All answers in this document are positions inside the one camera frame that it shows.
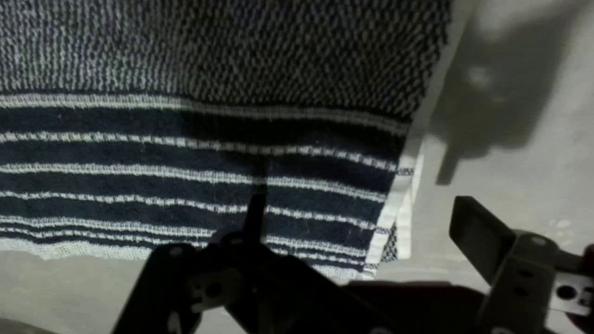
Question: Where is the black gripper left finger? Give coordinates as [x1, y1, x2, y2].
[111, 243, 201, 334]

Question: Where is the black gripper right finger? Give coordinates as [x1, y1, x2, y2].
[448, 197, 556, 334]

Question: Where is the blue striped towel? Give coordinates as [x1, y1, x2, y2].
[0, 0, 454, 280]

